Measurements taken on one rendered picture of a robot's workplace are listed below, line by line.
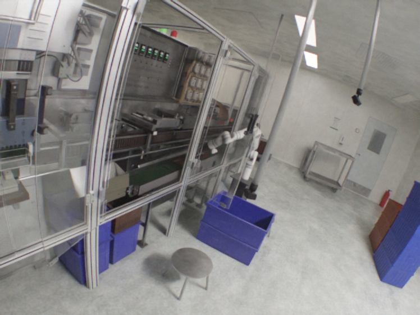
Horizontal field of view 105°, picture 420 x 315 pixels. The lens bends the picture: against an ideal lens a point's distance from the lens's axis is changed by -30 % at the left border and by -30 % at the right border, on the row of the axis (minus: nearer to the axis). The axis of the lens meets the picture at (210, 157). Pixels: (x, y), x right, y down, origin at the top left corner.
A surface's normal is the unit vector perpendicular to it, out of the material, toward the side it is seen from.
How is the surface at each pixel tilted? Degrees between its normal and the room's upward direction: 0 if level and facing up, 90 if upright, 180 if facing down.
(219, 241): 90
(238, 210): 90
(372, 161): 90
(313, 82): 90
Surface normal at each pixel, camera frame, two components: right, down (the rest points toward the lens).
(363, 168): -0.44, 0.15
